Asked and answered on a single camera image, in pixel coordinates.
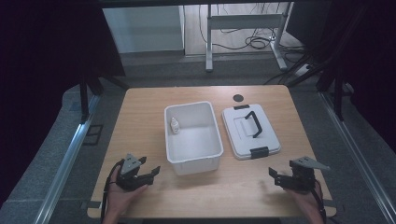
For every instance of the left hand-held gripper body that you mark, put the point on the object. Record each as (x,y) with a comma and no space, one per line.
(129,165)

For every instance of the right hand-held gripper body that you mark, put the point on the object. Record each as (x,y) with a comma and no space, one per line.
(303,175)

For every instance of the person's right hand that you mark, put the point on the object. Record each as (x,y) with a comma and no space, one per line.
(306,202)

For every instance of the person's left hand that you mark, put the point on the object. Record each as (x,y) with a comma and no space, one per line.
(123,196)

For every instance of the small white bottle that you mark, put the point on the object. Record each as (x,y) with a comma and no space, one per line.
(174,125)

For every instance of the white plastic storage box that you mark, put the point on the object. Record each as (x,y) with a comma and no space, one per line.
(193,137)

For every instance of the black stand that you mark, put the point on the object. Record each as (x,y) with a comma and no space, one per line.
(337,93)
(84,96)

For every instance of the black round disc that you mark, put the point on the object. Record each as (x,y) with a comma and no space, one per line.
(238,98)

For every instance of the white power strip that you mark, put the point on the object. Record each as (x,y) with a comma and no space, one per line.
(302,70)

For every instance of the dark curtain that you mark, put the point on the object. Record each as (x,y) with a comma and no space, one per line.
(46,77)
(367,62)

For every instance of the white panel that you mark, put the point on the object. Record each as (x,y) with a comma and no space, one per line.
(143,29)

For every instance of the black rectangular floor frame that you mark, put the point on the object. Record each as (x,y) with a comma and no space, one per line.
(93,134)

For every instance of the aluminium rail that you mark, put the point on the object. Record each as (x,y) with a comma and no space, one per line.
(67,161)
(358,155)

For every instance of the grey metal desk frame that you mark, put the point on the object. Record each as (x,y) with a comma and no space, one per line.
(246,21)

